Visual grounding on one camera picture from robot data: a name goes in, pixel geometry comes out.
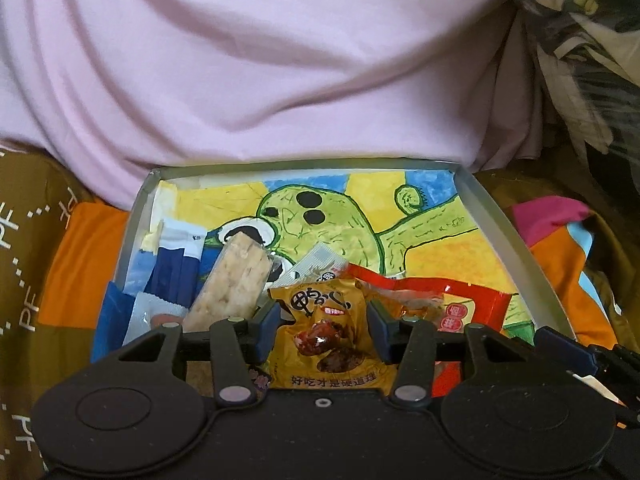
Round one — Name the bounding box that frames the gold snack packet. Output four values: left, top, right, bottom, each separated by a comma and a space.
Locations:
267, 280, 401, 392

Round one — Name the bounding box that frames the plastic wrapped quilt bundle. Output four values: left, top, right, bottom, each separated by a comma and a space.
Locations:
500, 0, 640, 173

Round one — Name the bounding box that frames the grey box with cartoon drawing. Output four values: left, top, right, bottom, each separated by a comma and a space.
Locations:
90, 156, 581, 396

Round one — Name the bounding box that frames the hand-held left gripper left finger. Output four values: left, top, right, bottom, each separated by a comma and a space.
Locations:
102, 302, 282, 408

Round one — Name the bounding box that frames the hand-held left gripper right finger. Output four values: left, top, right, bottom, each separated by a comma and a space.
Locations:
366, 301, 547, 408

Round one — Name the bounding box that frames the pink sausage packet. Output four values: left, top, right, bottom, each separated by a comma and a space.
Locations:
125, 294, 187, 346

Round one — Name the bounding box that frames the red packet with clear window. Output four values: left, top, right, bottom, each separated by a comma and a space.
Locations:
345, 261, 513, 396

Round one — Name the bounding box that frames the brown patterned blanket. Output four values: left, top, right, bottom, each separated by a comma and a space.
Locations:
0, 140, 136, 480

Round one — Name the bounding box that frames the puffed rice cracker bar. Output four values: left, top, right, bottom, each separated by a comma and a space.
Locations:
182, 230, 275, 333

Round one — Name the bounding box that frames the colourful printed blanket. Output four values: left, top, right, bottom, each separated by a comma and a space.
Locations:
39, 167, 640, 356

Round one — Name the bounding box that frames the blue and white snack packet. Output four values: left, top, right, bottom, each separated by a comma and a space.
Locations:
127, 220, 208, 311

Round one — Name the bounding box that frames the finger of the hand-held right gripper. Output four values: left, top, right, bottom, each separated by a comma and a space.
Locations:
534, 325, 640, 429

